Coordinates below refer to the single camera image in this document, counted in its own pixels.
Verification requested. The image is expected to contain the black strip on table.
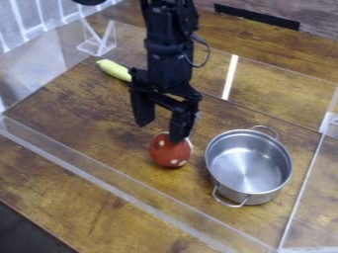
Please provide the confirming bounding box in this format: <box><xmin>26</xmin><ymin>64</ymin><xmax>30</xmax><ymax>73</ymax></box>
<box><xmin>213</xmin><ymin>3</ymin><xmax>300</xmax><ymax>31</ymax></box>

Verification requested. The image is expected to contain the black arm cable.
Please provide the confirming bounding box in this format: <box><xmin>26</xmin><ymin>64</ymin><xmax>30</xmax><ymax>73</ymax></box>
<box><xmin>180</xmin><ymin>33</ymin><xmax>212</xmax><ymax>69</ymax></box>

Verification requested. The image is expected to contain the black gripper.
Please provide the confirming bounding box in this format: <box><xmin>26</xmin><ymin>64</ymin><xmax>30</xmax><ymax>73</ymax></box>
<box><xmin>129</xmin><ymin>40</ymin><xmax>201</xmax><ymax>143</ymax></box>

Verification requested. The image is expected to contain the yellow handled metal spoon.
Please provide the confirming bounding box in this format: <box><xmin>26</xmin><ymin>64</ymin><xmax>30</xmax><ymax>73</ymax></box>
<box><xmin>96</xmin><ymin>59</ymin><xmax>132</xmax><ymax>82</ymax></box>

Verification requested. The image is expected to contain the red white toy mushroom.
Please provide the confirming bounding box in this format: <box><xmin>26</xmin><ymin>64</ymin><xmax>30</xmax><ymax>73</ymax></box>
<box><xmin>149</xmin><ymin>131</ymin><xmax>192</xmax><ymax>168</ymax></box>

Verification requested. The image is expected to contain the silver pot with handles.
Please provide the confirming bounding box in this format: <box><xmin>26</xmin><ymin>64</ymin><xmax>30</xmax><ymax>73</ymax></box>
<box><xmin>204</xmin><ymin>126</ymin><xmax>292</xmax><ymax>209</ymax></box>

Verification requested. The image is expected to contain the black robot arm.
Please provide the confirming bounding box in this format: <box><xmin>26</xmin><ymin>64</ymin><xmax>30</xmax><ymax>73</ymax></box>
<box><xmin>129</xmin><ymin>0</ymin><xmax>201</xmax><ymax>143</ymax></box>

